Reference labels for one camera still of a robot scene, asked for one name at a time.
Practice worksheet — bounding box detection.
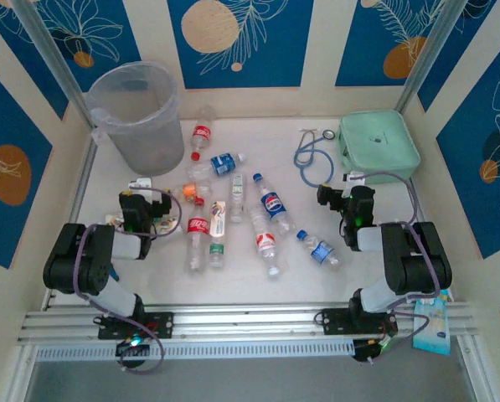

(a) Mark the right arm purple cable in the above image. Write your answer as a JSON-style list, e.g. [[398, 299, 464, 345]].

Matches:
[[353, 170, 441, 365]]

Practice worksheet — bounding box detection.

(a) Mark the mint green zip case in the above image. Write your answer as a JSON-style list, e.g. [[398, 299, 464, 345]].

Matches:
[[337, 109, 421, 185]]

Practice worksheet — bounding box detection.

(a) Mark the blue label bottle white cap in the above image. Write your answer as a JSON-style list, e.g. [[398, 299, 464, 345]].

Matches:
[[187, 152, 248, 182]]

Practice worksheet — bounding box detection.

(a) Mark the blue stethoscope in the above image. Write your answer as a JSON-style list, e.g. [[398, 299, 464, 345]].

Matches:
[[293, 127, 337, 188]]

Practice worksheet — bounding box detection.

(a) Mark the aluminium table edge rail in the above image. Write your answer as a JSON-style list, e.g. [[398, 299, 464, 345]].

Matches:
[[404, 178, 458, 302], [42, 129, 100, 311]]

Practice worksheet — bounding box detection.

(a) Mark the aluminium frame post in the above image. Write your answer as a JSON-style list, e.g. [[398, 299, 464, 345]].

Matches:
[[10, 0, 98, 131], [394, 0, 472, 116]]

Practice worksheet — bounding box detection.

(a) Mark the orange label plastic bottle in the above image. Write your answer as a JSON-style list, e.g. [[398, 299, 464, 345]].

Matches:
[[170, 180, 214, 205]]

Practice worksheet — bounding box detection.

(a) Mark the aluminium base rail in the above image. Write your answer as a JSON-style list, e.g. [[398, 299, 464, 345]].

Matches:
[[17, 299, 479, 348]]

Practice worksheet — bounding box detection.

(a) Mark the light blue printed pouch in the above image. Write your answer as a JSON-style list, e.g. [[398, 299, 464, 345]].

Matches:
[[412, 291, 451, 357]]

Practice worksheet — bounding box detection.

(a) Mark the clear bottle green white label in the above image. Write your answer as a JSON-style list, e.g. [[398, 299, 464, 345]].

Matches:
[[228, 172, 247, 224]]

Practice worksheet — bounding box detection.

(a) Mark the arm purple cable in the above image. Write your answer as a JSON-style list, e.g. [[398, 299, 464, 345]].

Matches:
[[72, 187, 184, 376], [353, 170, 441, 365]]

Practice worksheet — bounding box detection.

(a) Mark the translucent mesh waste bin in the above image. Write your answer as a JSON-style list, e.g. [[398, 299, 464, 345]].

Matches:
[[85, 61, 186, 178]]

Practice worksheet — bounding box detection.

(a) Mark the red white label water bottle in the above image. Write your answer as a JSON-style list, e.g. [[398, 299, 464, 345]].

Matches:
[[249, 205, 285, 280]]

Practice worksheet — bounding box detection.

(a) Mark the white swirl label bottle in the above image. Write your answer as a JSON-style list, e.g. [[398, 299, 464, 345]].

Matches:
[[207, 199, 229, 269]]

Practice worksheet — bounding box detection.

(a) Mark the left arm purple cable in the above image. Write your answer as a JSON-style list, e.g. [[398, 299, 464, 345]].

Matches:
[[72, 187, 184, 376]]

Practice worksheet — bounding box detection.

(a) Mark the small circuit board with LED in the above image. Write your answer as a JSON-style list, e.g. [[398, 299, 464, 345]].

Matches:
[[352, 334, 395, 363], [115, 337, 152, 357]]

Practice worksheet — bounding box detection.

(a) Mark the white slotted cable duct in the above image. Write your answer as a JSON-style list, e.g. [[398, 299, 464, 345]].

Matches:
[[34, 338, 356, 362]]

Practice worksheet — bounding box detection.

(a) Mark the white label bottle green cap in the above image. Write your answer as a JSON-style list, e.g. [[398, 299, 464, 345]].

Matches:
[[152, 215, 183, 236]]

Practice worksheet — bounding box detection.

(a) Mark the red label cola bottle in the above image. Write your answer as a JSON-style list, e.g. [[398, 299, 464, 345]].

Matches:
[[183, 197, 212, 276], [189, 104, 216, 163]]

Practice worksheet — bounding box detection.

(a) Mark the Pepsi bottle blue cap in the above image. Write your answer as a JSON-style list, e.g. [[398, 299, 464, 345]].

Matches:
[[251, 172, 296, 236]]

